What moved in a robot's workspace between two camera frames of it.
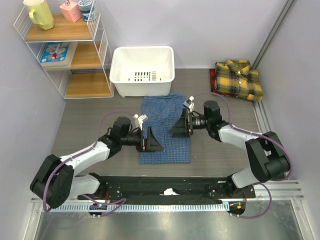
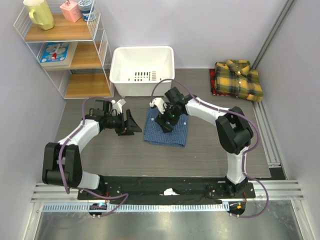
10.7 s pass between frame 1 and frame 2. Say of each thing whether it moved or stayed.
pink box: stayed
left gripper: moved
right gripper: moved
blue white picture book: stayed
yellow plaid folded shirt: stayed
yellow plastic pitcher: stayed
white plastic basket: stayed
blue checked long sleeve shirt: moved
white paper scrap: stayed
